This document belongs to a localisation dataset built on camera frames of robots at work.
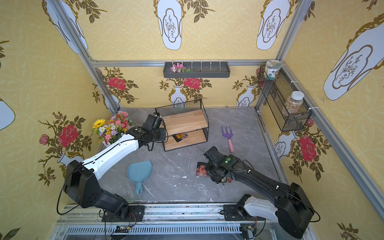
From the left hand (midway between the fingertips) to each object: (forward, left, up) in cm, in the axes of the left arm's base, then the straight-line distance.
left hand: (157, 132), depth 86 cm
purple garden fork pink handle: (+7, -46, -15) cm, 49 cm away
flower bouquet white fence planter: (+3, +28, 0) cm, 28 cm away
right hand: (-19, -27, -9) cm, 34 cm away
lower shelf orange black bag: (+5, -11, -14) cm, 18 cm away
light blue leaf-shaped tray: (-17, +11, -16) cm, 26 cm away
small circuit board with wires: (-44, +15, -19) cm, 51 cm away
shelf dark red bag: (-18, -25, -15) cm, 35 cm away
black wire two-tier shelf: (+6, -17, 0) cm, 18 cm away
